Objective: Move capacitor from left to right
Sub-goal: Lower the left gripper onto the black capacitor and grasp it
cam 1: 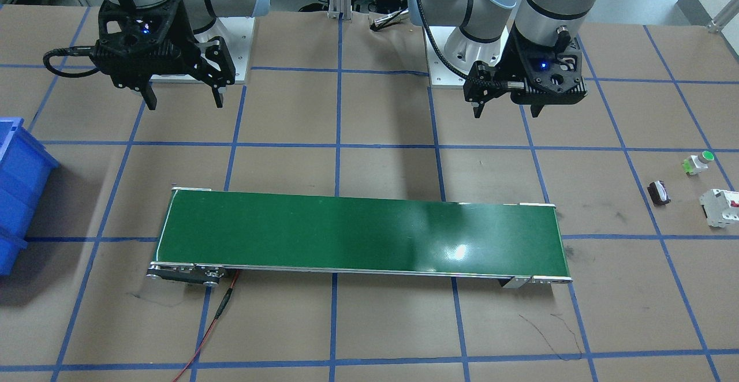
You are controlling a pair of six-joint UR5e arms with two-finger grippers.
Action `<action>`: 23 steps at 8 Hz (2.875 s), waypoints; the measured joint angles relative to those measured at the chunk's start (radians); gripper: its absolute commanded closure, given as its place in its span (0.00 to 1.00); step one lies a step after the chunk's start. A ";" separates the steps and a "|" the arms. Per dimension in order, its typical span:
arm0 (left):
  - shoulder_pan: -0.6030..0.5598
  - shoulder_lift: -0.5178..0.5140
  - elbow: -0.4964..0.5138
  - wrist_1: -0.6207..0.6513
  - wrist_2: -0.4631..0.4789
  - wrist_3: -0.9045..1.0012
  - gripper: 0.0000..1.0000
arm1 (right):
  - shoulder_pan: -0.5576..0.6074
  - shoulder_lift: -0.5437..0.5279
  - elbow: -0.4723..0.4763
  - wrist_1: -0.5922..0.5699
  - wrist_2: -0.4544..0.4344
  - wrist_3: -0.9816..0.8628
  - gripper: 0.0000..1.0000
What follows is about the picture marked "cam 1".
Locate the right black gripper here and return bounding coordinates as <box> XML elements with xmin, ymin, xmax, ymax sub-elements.
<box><xmin>91</xmin><ymin>0</ymin><xmax>236</xmax><ymax>111</ymax></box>

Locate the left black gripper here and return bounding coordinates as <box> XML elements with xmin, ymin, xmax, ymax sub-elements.
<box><xmin>464</xmin><ymin>29</ymin><xmax>588</xmax><ymax>119</ymax></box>

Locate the black capacitor component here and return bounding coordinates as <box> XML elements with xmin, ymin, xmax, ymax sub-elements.
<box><xmin>647</xmin><ymin>180</ymin><xmax>672</xmax><ymax>207</ymax></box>

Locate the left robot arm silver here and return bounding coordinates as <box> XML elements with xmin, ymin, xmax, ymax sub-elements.
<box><xmin>408</xmin><ymin>0</ymin><xmax>597</xmax><ymax>118</ymax></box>

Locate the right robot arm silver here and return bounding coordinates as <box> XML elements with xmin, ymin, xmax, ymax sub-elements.
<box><xmin>90</xmin><ymin>0</ymin><xmax>270</xmax><ymax>110</ymax></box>

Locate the green conveyor belt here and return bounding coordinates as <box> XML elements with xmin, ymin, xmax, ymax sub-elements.
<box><xmin>147</xmin><ymin>188</ymin><xmax>572</xmax><ymax>288</ymax></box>

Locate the blue plastic bin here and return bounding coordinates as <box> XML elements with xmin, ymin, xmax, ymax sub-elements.
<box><xmin>1</xmin><ymin>117</ymin><xmax>59</xmax><ymax>276</ymax></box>

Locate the green push button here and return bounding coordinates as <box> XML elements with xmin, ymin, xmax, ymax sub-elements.
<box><xmin>682</xmin><ymin>150</ymin><xmax>715</xmax><ymax>176</ymax></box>

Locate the white circuit breaker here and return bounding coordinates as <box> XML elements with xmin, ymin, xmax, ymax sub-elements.
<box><xmin>699</xmin><ymin>189</ymin><xmax>738</xmax><ymax>227</ymax></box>

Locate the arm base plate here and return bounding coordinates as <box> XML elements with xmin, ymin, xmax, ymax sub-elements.
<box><xmin>424</xmin><ymin>24</ymin><xmax>520</xmax><ymax>89</ymax></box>
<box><xmin>147</xmin><ymin>17</ymin><xmax>256</xmax><ymax>85</ymax></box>

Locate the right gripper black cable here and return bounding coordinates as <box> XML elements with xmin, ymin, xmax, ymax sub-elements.
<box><xmin>43</xmin><ymin>47</ymin><xmax>100</xmax><ymax>78</ymax></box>

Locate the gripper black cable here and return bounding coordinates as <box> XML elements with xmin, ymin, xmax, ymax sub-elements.
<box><xmin>412</xmin><ymin>0</ymin><xmax>480</xmax><ymax>85</ymax></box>
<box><xmin>43</xmin><ymin>47</ymin><xmax>100</xmax><ymax>78</ymax></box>

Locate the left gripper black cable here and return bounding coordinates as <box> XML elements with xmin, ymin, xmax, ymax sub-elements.
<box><xmin>412</xmin><ymin>0</ymin><xmax>480</xmax><ymax>85</ymax></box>

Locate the red black conveyor cable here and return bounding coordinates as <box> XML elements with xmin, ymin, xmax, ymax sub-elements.
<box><xmin>172</xmin><ymin>270</ymin><xmax>242</xmax><ymax>382</ymax></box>

